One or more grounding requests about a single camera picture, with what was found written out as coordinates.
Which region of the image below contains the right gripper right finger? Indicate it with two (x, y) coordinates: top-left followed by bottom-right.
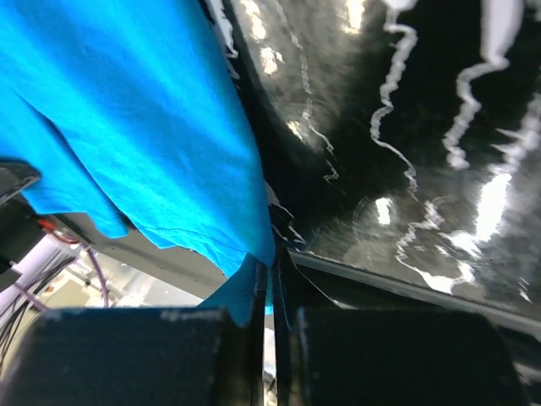
(272, 250), (528, 405)

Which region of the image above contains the blue t shirt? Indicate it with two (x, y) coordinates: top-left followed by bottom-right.
(1, 1), (276, 325)

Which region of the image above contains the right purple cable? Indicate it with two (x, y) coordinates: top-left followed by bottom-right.
(12, 247), (112, 310)

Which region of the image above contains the black marbled table mat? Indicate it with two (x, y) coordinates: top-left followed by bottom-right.
(203, 0), (540, 319)

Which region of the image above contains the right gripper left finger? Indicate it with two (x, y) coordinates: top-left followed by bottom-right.
(1, 256), (267, 405)

